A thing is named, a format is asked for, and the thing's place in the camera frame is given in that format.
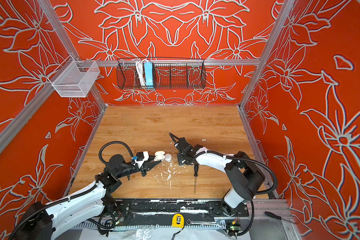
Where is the white earbud charging case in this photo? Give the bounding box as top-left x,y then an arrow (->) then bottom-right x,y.
154,151 -> 172,162

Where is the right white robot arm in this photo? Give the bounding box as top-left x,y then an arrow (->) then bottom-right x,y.
169,133 -> 278,215

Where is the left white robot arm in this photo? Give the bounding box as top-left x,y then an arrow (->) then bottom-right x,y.
9,152 -> 165,240

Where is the yellow tape measure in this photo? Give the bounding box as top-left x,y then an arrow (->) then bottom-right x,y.
171,214 -> 185,229

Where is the silver wrench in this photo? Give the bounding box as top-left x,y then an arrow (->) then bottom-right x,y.
186,219 -> 221,226

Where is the light blue box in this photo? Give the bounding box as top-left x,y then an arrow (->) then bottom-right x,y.
144,62 -> 154,88

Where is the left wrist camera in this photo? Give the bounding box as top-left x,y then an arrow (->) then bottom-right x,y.
131,151 -> 150,169

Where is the black handled screwdriver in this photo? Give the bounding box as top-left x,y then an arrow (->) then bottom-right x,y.
194,164 -> 199,194

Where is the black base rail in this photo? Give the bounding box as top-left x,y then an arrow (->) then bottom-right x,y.
102,199 -> 250,228

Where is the black wire wall basket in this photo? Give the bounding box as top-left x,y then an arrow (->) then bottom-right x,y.
116,58 -> 207,90

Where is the white coiled cable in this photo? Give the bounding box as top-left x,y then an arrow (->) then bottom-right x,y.
135,59 -> 146,87

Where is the clear plastic wall bin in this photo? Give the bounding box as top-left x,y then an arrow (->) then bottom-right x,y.
49,61 -> 100,98

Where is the black tool on frame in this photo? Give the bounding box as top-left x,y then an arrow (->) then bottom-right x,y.
264,211 -> 296,224

